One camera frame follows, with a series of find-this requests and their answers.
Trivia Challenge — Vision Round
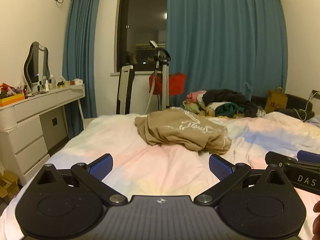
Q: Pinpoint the light blue pillow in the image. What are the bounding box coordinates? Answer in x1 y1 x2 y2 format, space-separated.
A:
306 116 320 128

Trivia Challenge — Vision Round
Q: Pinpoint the dark window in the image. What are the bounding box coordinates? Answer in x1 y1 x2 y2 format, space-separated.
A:
116 0 168 73

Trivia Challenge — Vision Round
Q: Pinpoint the brown paper bag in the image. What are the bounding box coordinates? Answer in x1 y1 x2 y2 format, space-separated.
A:
264 87 288 113

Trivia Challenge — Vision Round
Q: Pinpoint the row of cosmetic bottles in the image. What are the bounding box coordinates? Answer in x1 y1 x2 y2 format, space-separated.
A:
25 75 83 95

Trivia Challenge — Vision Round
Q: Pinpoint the white drawer cabinet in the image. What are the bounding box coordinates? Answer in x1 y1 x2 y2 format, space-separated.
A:
0 115 50 187

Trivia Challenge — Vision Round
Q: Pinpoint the black sofa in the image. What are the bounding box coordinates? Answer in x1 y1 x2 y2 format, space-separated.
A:
250 94 315 120

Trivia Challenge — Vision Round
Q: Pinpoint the pile of mixed clothes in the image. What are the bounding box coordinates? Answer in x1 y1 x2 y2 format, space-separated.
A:
182 89 265 119

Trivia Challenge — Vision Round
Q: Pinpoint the pastel duvet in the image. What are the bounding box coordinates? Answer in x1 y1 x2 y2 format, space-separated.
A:
0 111 320 240

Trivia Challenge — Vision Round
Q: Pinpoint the person's right hand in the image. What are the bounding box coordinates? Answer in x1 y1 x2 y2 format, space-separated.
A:
313 200 320 240

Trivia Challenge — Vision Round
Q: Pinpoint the garment steamer stand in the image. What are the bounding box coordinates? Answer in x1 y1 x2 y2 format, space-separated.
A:
145 40 172 112

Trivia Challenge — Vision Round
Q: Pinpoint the orange box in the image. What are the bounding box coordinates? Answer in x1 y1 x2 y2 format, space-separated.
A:
0 92 25 107

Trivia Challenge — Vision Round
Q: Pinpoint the cardboard box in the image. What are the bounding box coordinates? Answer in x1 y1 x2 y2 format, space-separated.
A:
0 170 19 203

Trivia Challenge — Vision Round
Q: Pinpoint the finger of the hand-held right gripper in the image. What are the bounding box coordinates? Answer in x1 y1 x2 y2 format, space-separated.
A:
265 151 298 168
297 150 320 163

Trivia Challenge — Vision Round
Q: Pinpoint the white and black chair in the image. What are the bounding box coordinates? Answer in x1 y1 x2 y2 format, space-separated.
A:
116 65 135 115

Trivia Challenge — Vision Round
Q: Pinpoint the narrow blue curtain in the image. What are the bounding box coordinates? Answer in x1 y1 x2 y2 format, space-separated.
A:
62 0 102 139

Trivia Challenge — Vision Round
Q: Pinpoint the wide blue curtain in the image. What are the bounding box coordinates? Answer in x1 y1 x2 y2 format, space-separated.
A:
166 0 288 107

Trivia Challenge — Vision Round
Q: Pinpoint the wavy vanity mirror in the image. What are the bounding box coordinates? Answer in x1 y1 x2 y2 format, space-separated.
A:
23 42 50 93

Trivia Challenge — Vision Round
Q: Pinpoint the white dressing table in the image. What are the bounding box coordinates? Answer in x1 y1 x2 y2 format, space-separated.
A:
0 84 85 130

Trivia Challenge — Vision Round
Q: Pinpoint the white charging cable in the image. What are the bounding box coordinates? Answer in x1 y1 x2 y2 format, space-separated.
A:
294 91 314 122

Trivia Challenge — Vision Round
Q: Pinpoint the red cloth bag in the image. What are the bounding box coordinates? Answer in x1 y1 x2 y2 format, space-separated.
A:
149 72 187 97

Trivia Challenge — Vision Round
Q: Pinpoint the tan printed t-shirt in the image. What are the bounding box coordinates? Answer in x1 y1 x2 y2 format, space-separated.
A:
134 107 232 155

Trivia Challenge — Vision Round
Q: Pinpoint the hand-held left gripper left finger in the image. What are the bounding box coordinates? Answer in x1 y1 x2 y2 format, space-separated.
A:
35 153 127 207

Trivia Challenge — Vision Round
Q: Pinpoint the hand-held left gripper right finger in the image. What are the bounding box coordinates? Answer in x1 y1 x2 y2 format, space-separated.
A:
194 154 287 207

